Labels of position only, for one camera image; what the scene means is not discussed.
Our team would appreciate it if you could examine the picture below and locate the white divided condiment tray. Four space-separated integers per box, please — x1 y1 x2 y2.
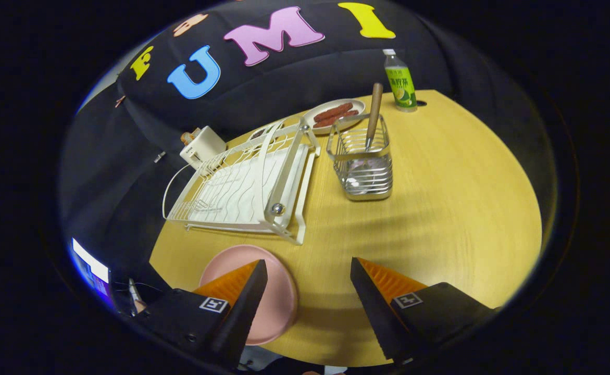
247 121 284 141

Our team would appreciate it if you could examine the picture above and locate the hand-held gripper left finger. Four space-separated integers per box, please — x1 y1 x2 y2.
135 259 269 368

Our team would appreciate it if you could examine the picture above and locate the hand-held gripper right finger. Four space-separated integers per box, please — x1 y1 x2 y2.
350 257 495 364

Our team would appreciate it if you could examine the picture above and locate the metal wire basket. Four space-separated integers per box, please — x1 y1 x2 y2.
326 114 393 202

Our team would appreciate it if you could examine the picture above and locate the beige round plate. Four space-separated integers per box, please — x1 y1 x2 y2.
303 98 366 135

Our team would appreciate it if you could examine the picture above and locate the black backdrop cloth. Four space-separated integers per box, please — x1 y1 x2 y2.
60 0 555 292

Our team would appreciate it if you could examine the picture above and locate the wooden handled metal spoon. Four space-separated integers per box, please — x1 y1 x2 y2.
344 82 383 196

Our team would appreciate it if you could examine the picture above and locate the pink plate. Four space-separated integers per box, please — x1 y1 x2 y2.
199 244 299 346

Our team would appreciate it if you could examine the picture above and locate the lit monitor screen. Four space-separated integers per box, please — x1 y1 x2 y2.
70 237 111 300

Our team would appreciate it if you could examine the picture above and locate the white toaster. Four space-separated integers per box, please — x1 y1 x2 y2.
180 126 227 170

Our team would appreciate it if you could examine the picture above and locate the brown sausage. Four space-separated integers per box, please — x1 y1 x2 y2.
314 102 354 123
314 110 359 129

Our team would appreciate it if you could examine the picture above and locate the green label drink bottle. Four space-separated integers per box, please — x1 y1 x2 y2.
383 49 418 113

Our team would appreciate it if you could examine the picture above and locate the white wire dish rack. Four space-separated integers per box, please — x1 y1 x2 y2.
162 117 321 246

